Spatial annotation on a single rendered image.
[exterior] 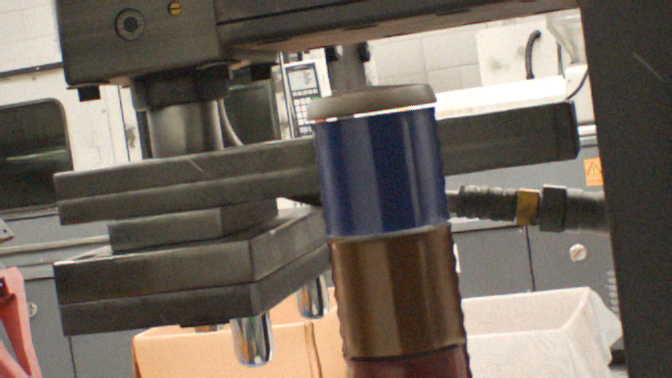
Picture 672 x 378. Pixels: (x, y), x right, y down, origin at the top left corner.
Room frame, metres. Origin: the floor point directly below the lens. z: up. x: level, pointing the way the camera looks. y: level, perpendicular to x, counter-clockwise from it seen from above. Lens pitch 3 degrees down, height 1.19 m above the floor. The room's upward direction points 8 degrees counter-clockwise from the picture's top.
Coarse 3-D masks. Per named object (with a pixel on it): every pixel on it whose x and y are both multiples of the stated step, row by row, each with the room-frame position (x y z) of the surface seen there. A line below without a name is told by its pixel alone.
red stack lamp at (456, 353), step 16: (416, 352) 0.35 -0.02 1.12; (432, 352) 0.34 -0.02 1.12; (448, 352) 0.34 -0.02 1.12; (464, 352) 0.35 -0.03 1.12; (352, 368) 0.35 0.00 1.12; (368, 368) 0.34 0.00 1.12; (384, 368) 0.34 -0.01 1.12; (400, 368) 0.34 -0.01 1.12; (416, 368) 0.34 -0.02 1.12; (432, 368) 0.34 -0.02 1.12; (448, 368) 0.34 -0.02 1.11; (464, 368) 0.35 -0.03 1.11
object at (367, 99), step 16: (336, 96) 0.34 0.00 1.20; (352, 96) 0.34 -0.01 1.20; (368, 96) 0.34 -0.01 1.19; (384, 96) 0.34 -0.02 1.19; (400, 96) 0.34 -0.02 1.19; (416, 96) 0.34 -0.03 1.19; (432, 96) 0.35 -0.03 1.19; (320, 112) 0.35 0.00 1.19; (336, 112) 0.34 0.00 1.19; (352, 112) 0.34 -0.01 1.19; (368, 112) 0.36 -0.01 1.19
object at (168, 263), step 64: (192, 128) 0.62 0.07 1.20; (448, 128) 0.56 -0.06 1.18; (512, 128) 0.56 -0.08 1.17; (576, 128) 0.60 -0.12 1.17; (64, 192) 0.61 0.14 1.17; (128, 192) 0.60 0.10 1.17; (192, 192) 0.59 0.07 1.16; (256, 192) 0.59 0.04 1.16; (320, 192) 0.58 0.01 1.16; (128, 256) 0.57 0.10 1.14; (192, 256) 0.56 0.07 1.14; (256, 256) 0.56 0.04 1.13; (320, 256) 0.67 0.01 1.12; (64, 320) 0.57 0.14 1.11; (128, 320) 0.57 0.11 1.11; (192, 320) 0.56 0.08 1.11; (256, 320) 0.58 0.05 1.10
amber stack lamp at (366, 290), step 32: (448, 224) 0.35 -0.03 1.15; (352, 256) 0.34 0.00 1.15; (384, 256) 0.34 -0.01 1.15; (416, 256) 0.34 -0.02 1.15; (448, 256) 0.35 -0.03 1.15; (352, 288) 0.35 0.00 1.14; (384, 288) 0.34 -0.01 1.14; (416, 288) 0.34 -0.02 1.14; (448, 288) 0.35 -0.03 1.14; (352, 320) 0.35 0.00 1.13; (384, 320) 0.34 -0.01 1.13; (416, 320) 0.34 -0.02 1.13; (448, 320) 0.34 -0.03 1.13; (352, 352) 0.35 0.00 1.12; (384, 352) 0.34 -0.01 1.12
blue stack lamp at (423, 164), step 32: (320, 128) 0.35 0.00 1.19; (352, 128) 0.34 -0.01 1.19; (384, 128) 0.34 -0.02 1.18; (416, 128) 0.34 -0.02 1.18; (320, 160) 0.35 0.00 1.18; (352, 160) 0.34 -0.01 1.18; (384, 160) 0.34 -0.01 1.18; (416, 160) 0.34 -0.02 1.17; (352, 192) 0.34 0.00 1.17; (384, 192) 0.34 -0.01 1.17; (416, 192) 0.34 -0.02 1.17; (352, 224) 0.34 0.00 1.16; (384, 224) 0.34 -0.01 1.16; (416, 224) 0.34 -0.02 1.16
